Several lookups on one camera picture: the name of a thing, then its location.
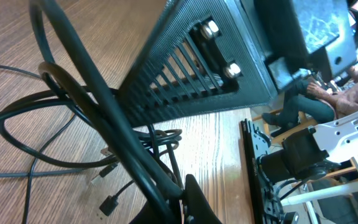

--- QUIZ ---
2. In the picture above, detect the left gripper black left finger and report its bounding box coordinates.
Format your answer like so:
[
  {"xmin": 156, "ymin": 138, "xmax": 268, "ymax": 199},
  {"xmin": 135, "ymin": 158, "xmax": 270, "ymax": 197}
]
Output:
[{"xmin": 129, "ymin": 202, "xmax": 154, "ymax": 224}]

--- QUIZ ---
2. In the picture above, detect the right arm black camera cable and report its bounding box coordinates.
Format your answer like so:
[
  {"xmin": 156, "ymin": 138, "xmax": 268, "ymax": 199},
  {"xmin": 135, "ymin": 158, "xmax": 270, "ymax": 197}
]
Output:
[{"xmin": 29, "ymin": 0, "xmax": 185, "ymax": 224}]

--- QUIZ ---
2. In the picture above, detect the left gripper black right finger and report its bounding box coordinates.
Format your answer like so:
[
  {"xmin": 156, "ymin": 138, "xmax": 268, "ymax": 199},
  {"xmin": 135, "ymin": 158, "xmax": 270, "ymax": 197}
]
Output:
[{"xmin": 183, "ymin": 174, "xmax": 221, "ymax": 224}]

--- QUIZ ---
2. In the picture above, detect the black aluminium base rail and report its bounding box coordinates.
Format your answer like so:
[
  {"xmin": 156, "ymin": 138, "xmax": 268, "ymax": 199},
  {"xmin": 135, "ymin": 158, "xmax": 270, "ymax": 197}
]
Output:
[{"xmin": 241, "ymin": 119, "xmax": 283, "ymax": 224}]

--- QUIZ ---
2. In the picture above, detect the black cable bundle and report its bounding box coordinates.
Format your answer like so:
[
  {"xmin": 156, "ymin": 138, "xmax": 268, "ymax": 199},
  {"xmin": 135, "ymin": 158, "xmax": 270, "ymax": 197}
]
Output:
[{"xmin": 0, "ymin": 63, "xmax": 185, "ymax": 224}]

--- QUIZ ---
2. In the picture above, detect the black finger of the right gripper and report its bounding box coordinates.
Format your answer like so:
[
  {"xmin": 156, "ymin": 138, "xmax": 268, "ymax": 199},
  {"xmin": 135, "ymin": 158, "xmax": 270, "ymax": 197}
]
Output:
[{"xmin": 118, "ymin": 1, "xmax": 278, "ymax": 127}]

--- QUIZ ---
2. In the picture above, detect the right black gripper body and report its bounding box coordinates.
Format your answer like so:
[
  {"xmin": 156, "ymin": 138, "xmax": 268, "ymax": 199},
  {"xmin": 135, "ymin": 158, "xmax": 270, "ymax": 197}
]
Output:
[{"xmin": 240, "ymin": 0, "xmax": 358, "ymax": 92}]

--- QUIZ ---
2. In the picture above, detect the seated person in background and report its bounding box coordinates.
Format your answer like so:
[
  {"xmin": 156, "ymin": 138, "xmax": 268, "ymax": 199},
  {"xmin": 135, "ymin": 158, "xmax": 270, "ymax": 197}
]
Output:
[{"xmin": 262, "ymin": 67, "xmax": 358, "ymax": 128}]

